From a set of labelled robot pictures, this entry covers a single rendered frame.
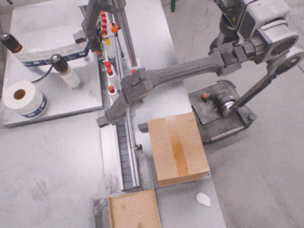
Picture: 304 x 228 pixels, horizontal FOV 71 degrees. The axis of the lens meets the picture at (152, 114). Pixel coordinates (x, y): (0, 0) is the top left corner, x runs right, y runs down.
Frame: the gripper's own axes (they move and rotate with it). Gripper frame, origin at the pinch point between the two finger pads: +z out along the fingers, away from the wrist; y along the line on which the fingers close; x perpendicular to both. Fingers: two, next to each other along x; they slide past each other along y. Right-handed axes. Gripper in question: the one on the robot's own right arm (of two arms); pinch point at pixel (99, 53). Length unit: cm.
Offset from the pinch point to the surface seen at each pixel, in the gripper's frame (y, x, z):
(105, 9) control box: -2.5, 12.2, -29.6
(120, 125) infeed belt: 49, 5, 13
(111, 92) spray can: 34.3, 5.6, -5.1
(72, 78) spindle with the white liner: 14.3, -19.2, 1.1
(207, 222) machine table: 111, 42, 17
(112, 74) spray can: 21.4, 7.0, -3.5
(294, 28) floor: -68, 222, 100
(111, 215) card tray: 98, -8, 18
